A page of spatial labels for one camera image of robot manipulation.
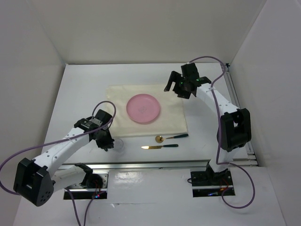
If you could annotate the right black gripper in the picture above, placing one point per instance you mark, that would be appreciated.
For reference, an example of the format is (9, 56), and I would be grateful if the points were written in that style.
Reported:
(176, 77)

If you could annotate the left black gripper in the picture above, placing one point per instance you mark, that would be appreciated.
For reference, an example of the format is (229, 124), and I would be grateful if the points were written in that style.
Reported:
(108, 142)

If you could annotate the clear plastic cup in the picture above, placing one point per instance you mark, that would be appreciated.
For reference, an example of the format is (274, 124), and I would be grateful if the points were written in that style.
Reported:
(118, 145)

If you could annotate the cream cloth placemat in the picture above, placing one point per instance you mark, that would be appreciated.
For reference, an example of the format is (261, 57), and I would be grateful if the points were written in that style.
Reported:
(170, 120)

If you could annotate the pink plate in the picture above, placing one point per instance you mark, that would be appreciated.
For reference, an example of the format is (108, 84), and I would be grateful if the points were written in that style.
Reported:
(143, 108)

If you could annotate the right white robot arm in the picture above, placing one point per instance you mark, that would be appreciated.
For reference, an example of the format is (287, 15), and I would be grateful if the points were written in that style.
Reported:
(234, 124)

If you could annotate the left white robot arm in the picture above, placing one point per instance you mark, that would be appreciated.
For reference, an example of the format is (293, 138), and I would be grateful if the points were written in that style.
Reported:
(37, 179)

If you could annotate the right aluminium rail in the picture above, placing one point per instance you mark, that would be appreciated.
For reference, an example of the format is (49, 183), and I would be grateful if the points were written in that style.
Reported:
(234, 98)

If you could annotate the aluminium rail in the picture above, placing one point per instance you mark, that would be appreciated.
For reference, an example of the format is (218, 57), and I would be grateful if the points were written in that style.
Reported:
(234, 98)
(157, 165)

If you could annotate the gold spoon green handle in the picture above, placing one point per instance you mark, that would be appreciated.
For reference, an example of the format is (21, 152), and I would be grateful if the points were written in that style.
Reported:
(160, 139)

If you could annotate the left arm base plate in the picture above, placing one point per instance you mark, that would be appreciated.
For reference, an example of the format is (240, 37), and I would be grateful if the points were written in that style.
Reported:
(96, 187)

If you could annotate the gold knife green handle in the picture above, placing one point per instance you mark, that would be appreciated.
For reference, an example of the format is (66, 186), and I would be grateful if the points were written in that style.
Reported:
(159, 146)

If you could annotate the front aluminium rail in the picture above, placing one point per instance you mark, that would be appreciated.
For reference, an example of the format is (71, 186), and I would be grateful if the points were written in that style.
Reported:
(157, 165)

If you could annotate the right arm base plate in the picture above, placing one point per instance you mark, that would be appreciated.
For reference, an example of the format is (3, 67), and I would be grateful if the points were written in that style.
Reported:
(202, 186)

